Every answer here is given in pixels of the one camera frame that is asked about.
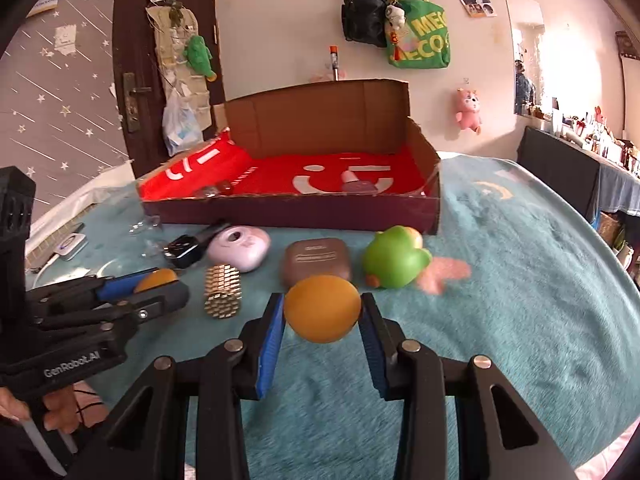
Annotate large orange ball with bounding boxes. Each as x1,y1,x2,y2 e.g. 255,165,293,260
283,276,362,345

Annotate row of cosmetics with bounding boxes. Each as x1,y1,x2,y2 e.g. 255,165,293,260
530,97,640,176

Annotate brass door handle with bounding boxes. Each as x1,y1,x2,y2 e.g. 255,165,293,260
122,72,152,133

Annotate black backpack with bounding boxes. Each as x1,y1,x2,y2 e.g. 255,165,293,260
341,0,388,48

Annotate black key fob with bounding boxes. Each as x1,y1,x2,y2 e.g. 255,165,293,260
164,220,231,269

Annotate green duck toy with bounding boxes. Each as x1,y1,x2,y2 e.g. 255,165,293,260
361,226,433,290

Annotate green plush toy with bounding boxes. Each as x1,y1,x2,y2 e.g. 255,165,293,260
182,35,218,82

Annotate studded metal cylinder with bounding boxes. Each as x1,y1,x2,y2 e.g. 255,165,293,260
203,263,244,320

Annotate dark brown door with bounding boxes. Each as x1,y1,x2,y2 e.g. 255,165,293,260
112,0,226,178

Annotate small orange ball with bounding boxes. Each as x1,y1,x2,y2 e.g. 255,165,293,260
134,268,179,293

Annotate dark dresser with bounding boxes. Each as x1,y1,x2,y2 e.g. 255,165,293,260
516,126,640,221

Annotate pink round device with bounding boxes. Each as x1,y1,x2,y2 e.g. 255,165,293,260
207,226,271,273

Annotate pink plush toy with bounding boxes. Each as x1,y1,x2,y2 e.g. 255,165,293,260
454,87,483,135

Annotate wall mirror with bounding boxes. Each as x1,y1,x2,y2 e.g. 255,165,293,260
502,0,551,118

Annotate brown rounded case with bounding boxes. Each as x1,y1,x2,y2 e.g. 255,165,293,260
281,238,355,288

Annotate white plastic bag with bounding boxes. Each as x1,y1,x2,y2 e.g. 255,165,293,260
162,87,205,157

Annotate cardboard box with red lining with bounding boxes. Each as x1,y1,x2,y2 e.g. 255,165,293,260
136,78,442,236

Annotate purple bottle with pink cap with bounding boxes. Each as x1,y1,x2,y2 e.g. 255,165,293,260
341,170,381,194

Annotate teal fleece blanket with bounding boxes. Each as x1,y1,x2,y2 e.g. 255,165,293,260
25,152,640,471

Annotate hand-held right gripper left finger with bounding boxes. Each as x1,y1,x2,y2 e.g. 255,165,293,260
67,292,287,480

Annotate clear glass piece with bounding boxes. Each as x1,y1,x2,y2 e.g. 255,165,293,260
129,215,163,257

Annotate small white device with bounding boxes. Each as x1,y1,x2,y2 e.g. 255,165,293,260
59,234,88,261

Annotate person's left hand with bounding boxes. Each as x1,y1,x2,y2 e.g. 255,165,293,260
0,385,110,436

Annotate green tote bag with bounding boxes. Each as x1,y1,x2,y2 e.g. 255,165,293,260
385,0,452,68

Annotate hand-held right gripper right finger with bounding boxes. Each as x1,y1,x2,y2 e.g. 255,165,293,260
359,292,578,480

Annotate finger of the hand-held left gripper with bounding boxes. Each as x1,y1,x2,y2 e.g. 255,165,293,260
27,271,153,311
34,281,191,333

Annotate beige hanging organiser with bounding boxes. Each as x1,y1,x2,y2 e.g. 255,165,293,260
146,2,213,131

